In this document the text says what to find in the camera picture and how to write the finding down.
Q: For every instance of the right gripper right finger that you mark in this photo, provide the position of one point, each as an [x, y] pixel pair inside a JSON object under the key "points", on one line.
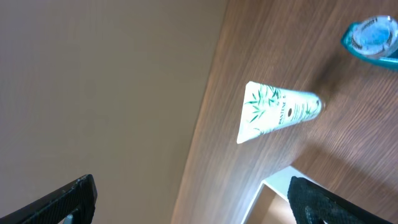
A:
{"points": [[312, 204]]}

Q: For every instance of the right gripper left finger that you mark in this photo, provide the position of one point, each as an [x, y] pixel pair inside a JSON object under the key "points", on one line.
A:
{"points": [[72, 203]]}

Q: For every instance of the white green-leaf lotion tube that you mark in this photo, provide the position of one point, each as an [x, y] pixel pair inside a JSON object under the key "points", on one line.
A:
{"points": [[267, 108]]}

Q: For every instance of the teal mouthwash bottle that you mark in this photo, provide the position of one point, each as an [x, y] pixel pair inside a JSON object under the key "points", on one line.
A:
{"points": [[373, 40]]}

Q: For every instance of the white open cardboard box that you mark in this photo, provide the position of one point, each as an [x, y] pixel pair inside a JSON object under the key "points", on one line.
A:
{"points": [[270, 203]]}

